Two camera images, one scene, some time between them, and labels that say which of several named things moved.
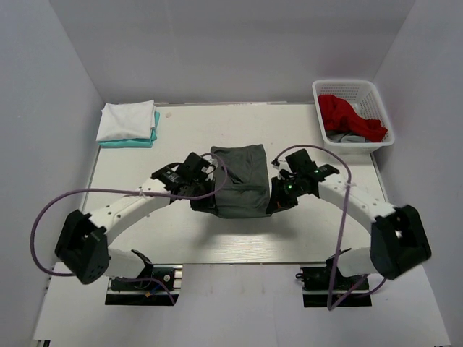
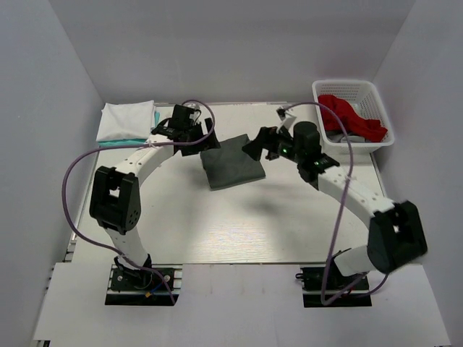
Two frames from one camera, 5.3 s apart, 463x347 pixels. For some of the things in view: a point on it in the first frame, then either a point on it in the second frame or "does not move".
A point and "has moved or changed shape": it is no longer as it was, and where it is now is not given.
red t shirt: x=338 y=114 does not move
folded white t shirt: x=126 y=121 does not move
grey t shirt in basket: x=340 y=137 does not move
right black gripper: x=279 y=199 → x=267 y=140
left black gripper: x=202 y=199 → x=199 y=138
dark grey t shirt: x=246 y=193 has moved or changed shape
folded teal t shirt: x=132 y=142 does not move
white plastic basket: x=364 y=96 does not move
